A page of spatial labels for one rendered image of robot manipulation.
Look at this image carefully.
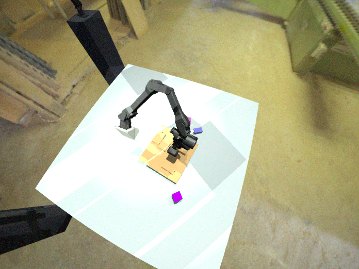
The purple cube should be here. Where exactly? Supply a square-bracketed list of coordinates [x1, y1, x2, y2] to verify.
[172, 191, 183, 202]

